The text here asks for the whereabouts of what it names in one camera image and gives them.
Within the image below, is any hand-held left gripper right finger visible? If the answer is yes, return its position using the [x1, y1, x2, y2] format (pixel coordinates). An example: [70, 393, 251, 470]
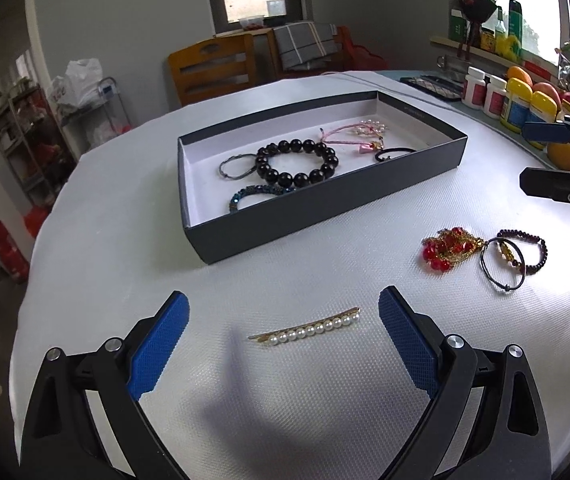
[378, 285, 552, 480]

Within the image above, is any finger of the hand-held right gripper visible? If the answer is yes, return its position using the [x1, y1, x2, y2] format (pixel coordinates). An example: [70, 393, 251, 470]
[519, 166, 570, 206]
[522, 116, 570, 150]

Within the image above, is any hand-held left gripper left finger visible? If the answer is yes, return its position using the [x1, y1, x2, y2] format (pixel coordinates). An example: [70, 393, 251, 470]
[19, 290, 190, 480]

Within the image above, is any dark red bead bracelet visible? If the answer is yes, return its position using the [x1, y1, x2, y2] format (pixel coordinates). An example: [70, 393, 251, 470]
[496, 229, 548, 276]

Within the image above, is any red bead gold jewelry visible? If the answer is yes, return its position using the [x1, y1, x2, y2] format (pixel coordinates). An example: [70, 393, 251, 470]
[422, 226, 488, 273]

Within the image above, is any pearl hair clip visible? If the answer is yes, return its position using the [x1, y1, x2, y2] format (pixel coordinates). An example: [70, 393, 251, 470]
[248, 307, 360, 347]

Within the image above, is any black cord gold bead bracelet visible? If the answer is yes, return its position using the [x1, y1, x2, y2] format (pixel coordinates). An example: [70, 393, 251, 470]
[480, 238, 526, 293]

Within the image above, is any black hair tie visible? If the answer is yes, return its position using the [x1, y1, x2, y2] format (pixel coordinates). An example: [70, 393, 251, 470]
[375, 146, 418, 163]

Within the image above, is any dark grey gift box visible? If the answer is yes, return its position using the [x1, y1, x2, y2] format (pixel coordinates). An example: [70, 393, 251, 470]
[177, 91, 468, 265]

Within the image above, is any blue beaded bracelet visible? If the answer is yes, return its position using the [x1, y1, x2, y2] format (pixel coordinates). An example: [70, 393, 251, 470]
[229, 184, 296, 213]

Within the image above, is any silver bangle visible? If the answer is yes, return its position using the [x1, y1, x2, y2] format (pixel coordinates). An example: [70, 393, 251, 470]
[218, 153, 258, 181]

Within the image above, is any pink cord bracelet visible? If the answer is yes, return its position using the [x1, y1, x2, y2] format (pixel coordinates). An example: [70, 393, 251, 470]
[319, 120, 388, 156]

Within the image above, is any large black bead bracelet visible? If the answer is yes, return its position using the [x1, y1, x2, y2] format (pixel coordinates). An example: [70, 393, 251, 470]
[255, 138, 340, 187]

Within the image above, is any yellow bottle blue label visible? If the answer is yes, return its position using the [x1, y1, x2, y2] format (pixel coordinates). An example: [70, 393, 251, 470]
[501, 77, 533, 133]
[530, 91, 558, 150]

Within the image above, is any white pill bottle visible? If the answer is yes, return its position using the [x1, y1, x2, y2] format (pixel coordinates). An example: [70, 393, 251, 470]
[484, 75, 510, 120]
[462, 66, 488, 110]

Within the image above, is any metal cup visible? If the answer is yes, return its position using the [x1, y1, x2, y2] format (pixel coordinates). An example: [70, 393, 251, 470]
[437, 54, 468, 83]

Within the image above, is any green bottle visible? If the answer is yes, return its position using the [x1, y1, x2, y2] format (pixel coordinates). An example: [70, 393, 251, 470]
[509, 0, 524, 43]

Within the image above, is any black patterned case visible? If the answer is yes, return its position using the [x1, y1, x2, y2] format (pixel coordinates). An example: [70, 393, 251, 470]
[400, 75, 466, 103]

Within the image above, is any dark flower bouquet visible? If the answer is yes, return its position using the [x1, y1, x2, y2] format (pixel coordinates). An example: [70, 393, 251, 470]
[457, 0, 496, 61]

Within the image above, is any green box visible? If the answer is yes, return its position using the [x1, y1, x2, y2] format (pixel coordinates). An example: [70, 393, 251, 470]
[449, 8, 466, 43]

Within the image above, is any red carton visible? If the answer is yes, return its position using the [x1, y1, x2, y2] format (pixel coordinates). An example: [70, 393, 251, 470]
[0, 221, 30, 281]

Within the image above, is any red cloth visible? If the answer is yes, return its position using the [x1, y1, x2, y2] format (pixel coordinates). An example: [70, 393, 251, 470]
[337, 26, 388, 71]

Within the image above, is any metal cart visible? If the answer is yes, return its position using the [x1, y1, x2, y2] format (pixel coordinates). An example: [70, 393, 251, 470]
[57, 77, 133, 146]

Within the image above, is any metal storage rack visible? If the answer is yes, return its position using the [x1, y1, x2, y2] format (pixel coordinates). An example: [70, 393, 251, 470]
[0, 77, 76, 206]

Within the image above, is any grey plaid cushion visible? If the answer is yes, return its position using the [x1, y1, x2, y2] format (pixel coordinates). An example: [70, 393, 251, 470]
[272, 21, 338, 72]

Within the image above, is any white plastic bag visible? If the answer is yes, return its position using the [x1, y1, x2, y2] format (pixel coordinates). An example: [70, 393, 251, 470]
[47, 58, 103, 108]

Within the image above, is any wooden chair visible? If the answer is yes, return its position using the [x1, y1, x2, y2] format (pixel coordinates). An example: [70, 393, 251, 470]
[167, 33, 256, 107]

